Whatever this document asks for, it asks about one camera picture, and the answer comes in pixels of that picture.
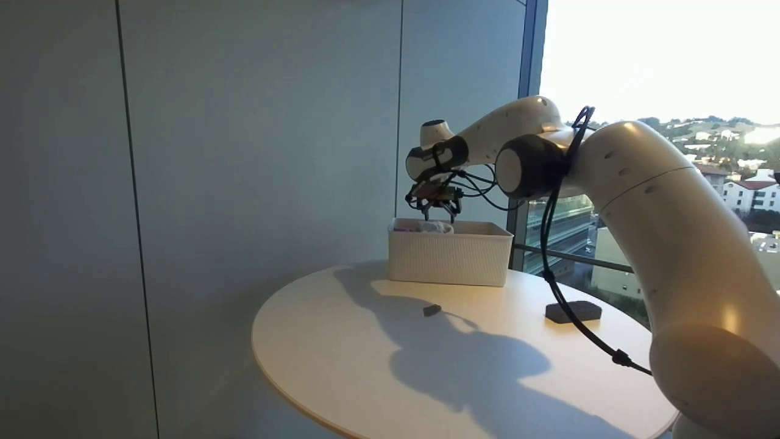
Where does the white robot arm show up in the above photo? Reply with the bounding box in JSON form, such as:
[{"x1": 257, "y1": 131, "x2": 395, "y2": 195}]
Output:
[{"x1": 405, "y1": 98, "x2": 780, "y2": 439}]

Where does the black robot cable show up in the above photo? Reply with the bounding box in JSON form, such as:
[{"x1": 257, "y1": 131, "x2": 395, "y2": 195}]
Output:
[{"x1": 539, "y1": 106, "x2": 652, "y2": 377}]

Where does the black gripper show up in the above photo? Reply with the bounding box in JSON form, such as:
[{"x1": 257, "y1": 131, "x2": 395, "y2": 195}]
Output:
[{"x1": 405, "y1": 173, "x2": 463, "y2": 225}]

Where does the small dark flat chip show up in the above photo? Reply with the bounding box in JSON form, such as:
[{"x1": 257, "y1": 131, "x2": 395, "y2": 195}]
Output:
[{"x1": 421, "y1": 304, "x2": 440, "y2": 316}]

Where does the white plastic storage box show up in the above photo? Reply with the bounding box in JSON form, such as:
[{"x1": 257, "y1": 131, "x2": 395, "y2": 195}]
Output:
[{"x1": 386, "y1": 220, "x2": 512, "y2": 287}]

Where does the black rectangular block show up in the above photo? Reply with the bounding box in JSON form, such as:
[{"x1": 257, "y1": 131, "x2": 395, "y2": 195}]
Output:
[{"x1": 545, "y1": 301, "x2": 602, "y2": 324}]

